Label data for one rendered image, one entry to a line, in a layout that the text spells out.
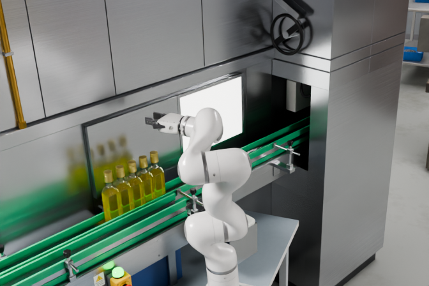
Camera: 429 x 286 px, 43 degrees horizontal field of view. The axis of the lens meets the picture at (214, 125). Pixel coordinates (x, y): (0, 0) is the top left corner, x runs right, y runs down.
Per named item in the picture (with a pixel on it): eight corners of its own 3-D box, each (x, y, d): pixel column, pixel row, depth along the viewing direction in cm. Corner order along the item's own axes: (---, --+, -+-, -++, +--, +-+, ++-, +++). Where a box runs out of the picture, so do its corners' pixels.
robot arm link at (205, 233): (239, 272, 204) (235, 220, 193) (190, 279, 202) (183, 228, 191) (234, 251, 214) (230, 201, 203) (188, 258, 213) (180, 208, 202)
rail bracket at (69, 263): (75, 276, 204) (69, 246, 198) (85, 285, 199) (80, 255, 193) (65, 281, 201) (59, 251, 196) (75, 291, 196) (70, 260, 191)
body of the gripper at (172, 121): (179, 139, 215) (156, 133, 220) (193, 129, 223) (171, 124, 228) (178, 121, 212) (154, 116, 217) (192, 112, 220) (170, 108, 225)
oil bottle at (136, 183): (139, 214, 240) (135, 171, 232) (147, 219, 236) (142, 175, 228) (128, 219, 237) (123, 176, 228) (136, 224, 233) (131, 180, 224)
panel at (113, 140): (240, 132, 291) (239, 71, 277) (244, 134, 289) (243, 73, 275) (93, 196, 236) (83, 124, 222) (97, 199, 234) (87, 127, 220)
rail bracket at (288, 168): (276, 172, 290) (276, 133, 281) (301, 182, 279) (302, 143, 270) (270, 175, 287) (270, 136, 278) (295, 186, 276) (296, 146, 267)
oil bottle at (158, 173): (159, 203, 247) (156, 161, 239) (167, 208, 243) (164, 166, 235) (149, 209, 244) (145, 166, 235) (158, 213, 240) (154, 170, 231)
